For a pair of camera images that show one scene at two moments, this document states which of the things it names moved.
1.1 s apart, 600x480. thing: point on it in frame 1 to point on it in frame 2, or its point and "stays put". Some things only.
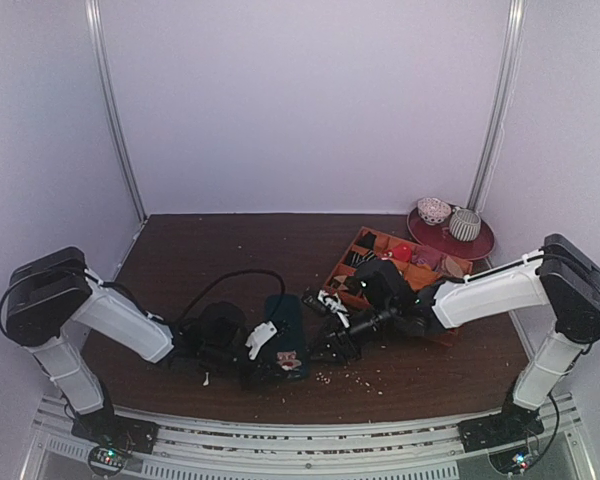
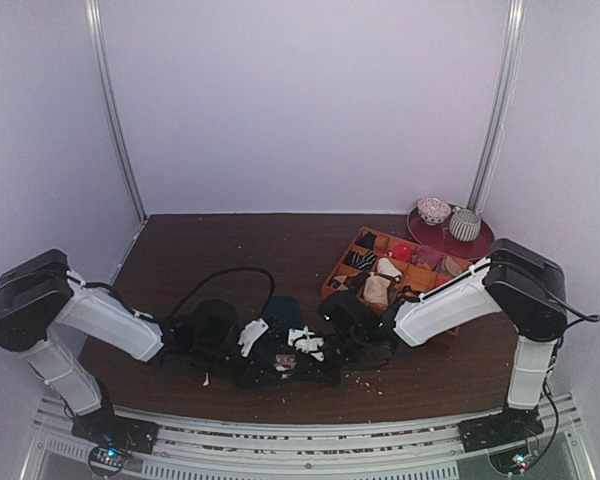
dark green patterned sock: (285, 353) stays put
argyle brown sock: (346, 282) stays put
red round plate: (440, 237) stays put
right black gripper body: (341, 337) to (318, 361)
